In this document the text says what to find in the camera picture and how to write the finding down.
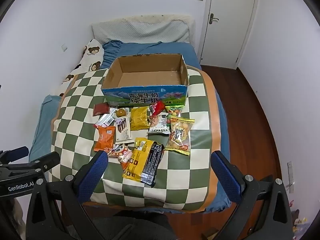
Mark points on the small pink snack packet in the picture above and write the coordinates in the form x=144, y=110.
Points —
x=125, y=159

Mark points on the blue bed sheet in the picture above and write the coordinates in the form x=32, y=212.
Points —
x=160, y=48

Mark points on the colourful clutter on floor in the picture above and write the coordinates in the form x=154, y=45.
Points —
x=301, y=222

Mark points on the white wall strip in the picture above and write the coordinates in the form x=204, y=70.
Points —
x=290, y=177

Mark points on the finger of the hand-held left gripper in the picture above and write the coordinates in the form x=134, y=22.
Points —
x=15, y=153
x=47, y=160

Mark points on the green white checkered blanket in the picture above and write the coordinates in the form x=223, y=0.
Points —
x=75, y=120

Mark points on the dark red snack packet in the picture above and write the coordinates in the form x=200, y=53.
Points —
x=100, y=109

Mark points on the white chocolate stick biscuit packet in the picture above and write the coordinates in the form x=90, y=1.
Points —
x=122, y=130

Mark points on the plain yellow snack packet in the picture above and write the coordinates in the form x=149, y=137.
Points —
x=139, y=118

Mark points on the bright red snack packet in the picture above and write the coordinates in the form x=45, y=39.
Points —
x=157, y=107

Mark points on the clear yellow-edged ball snack packet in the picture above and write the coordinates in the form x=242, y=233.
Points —
x=180, y=136

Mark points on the bear print pillow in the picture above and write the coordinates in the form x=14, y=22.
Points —
x=91, y=55

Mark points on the green snack packet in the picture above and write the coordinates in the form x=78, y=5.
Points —
x=174, y=110

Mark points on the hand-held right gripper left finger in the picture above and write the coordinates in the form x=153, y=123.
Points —
x=95, y=172

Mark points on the white door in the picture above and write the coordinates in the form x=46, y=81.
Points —
x=230, y=22

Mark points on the cardboard box blue print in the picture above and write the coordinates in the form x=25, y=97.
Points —
x=147, y=80

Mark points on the orange snack packet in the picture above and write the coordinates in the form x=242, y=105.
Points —
x=105, y=140

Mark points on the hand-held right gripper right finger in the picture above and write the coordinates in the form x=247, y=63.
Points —
x=225, y=177

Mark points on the white wall socket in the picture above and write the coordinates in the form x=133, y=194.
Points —
x=64, y=47

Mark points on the clear packet with yolk pastry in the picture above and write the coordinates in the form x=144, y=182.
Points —
x=120, y=112

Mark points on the white pillow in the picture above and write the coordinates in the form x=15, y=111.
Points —
x=142, y=30

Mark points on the white red snack packet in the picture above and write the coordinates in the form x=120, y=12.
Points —
x=106, y=120

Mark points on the panda print snack packet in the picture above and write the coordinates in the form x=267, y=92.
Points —
x=119, y=150

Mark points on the white black snack packet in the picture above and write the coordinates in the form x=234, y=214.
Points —
x=159, y=124

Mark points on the large yellow black snack packet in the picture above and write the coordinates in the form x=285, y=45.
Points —
x=143, y=161

